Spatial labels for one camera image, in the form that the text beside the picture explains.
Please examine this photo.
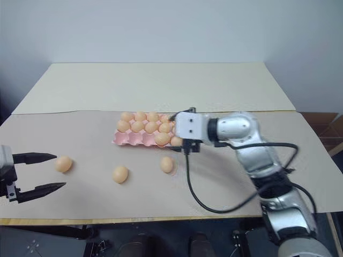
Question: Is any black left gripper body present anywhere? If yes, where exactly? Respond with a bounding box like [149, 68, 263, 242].
[0, 163, 23, 205]

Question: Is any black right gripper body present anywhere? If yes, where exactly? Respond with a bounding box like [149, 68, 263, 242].
[175, 107, 201, 155]

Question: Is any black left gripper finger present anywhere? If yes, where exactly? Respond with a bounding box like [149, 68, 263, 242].
[12, 152, 58, 165]
[17, 182, 67, 204]

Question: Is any pink egg tray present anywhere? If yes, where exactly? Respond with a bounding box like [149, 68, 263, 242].
[111, 111, 185, 149]

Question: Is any cream board sheet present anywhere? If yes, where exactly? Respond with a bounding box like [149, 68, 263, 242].
[12, 62, 296, 115]

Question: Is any beige paper table sheet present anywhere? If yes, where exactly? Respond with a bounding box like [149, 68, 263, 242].
[0, 110, 343, 220]

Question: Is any grey metal panel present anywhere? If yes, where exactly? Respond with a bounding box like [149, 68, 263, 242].
[0, 226, 89, 257]

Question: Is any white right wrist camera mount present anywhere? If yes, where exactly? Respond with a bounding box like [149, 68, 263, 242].
[174, 111, 211, 147]

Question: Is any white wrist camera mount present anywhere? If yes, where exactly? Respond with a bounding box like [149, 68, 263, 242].
[0, 145, 14, 175]
[174, 111, 211, 147]

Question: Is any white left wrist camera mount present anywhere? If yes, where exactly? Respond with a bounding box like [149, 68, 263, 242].
[0, 145, 14, 175]

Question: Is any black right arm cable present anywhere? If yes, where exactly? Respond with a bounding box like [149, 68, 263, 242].
[183, 141, 300, 214]

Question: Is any black table frame bracket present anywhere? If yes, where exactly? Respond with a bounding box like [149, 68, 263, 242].
[231, 229, 253, 257]
[85, 235, 112, 257]

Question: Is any short black arm cable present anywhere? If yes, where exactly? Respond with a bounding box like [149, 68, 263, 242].
[290, 183, 317, 214]

